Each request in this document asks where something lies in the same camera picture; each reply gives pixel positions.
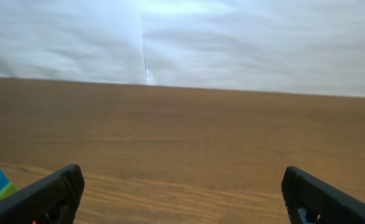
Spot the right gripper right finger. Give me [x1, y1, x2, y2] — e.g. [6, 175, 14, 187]
[281, 166, 365, 224]

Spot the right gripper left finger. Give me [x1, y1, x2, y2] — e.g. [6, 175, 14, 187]
[0, 164, 85, 224]

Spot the green cube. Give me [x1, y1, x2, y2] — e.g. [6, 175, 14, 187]
[0, 182, 19, 208]

